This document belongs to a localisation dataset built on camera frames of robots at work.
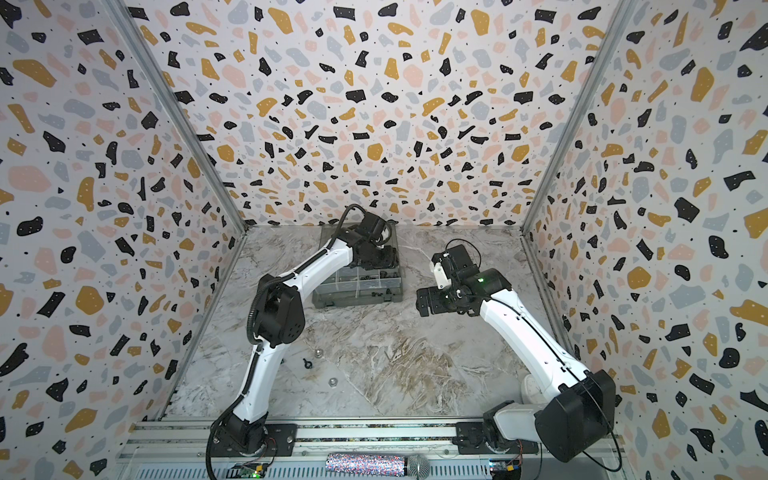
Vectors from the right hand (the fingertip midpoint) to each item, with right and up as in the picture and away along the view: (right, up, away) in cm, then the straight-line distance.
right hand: (428, 297), depth 78 cm
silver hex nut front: (-26, -25, +5) cm, 36 cm away
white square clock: (+27, -25, 0) cm, 37 cm away
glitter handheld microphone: (-4, -37, -11) cm, 39 cm away
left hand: (-9, +10, +17) cm, 22 cm away
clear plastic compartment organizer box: (-23, +1, +21) cm, 31 cm away
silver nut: (-31, -18, +10) cm, 37 cm away
